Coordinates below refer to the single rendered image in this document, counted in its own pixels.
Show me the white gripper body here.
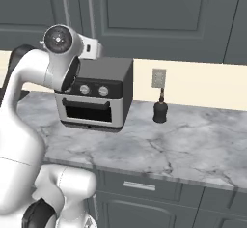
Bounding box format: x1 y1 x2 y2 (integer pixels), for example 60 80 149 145
95 42 105 60

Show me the grey base cabinet door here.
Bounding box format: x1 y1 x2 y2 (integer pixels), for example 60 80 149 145
86 190 201 228
192 208 247 228

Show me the black and silver toaster oven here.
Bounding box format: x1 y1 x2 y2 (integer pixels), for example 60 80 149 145
53 56 135 133

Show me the silver toaster oven knob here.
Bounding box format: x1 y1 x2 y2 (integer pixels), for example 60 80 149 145
97 85 110 98
79 84 91 96

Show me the toaster oven door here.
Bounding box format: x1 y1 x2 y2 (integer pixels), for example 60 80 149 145
54 93 125 128

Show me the black soap dispenser bottle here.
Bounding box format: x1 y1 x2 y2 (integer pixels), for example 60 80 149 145
152 87 169 125

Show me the grey drawer front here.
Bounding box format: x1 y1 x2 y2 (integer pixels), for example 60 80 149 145
96 169 206 205
198 186 247 214

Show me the long grey cabinet handle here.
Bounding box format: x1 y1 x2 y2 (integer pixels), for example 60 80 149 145
61 0 72 29
86 0 97 40

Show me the black toaster oven door handle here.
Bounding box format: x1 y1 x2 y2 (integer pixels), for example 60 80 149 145
61 98 112 111

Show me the grey wall outlet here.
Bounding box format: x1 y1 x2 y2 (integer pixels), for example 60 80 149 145
151 68 168 89

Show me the grey wall cabinet door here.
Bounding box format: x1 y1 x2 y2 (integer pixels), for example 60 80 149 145
76 0 245 65
0 0 78 52
223 0 247 66

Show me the silver drawer handle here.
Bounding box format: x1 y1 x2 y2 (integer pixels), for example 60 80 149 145
123 180 157 192

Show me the silver base cabinet handle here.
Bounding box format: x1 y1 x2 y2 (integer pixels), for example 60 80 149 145
92 194 99 222

